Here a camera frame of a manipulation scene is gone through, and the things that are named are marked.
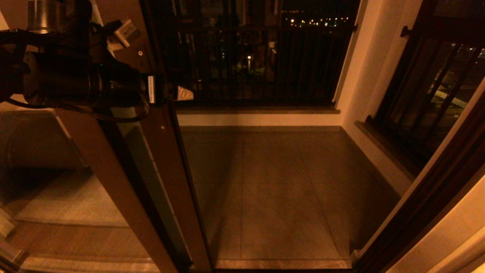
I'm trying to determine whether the brown framed fixed glass panel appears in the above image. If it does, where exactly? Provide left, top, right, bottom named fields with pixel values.
left=0, top=0, right=178, bottom=273

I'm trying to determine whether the long dark stone window sill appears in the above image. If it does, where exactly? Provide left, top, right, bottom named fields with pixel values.
left=355, top=121, right=417, bottom=183

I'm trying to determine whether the brown framed sliding glass door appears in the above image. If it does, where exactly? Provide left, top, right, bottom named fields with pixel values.
left=53, top=0, right=213, bottom=273

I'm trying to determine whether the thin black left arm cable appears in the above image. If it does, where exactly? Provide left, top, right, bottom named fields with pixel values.
left=45, top=99, right=150, bottom=123

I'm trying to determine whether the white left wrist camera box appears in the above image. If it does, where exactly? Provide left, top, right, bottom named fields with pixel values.
left=108, top=19, right=141, bottom=48

